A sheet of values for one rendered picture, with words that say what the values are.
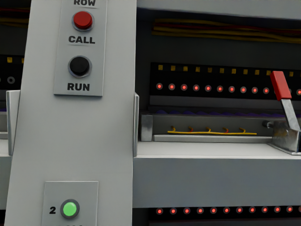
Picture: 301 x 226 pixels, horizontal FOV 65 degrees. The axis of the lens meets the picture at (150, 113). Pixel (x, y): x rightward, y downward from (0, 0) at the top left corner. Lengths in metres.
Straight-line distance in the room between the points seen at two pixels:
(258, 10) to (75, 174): 0.24
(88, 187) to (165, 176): 0.06
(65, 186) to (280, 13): 0.27
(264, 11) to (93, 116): 0.21
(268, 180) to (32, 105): 0.21
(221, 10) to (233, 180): 0.17
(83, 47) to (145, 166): 0.11
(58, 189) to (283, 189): 0.19
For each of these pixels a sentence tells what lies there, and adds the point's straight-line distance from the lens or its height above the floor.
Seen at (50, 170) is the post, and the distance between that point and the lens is 0.21.
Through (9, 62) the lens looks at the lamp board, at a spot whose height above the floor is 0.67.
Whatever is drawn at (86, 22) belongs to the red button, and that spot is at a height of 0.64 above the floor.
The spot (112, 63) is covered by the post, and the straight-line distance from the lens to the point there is 0.21.
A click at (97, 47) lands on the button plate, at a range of 0.22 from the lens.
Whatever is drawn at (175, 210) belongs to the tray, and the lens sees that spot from 0.38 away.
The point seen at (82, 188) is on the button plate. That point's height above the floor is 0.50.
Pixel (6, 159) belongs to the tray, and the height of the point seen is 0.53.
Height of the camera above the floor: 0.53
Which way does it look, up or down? 12 degrees up
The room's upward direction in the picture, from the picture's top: straight up
